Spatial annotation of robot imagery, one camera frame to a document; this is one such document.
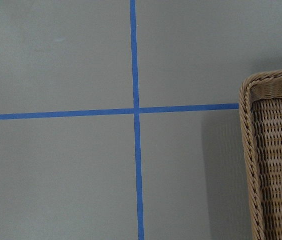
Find brown wicker basket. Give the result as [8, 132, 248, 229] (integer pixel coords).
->
[239, 70, 282, 240]

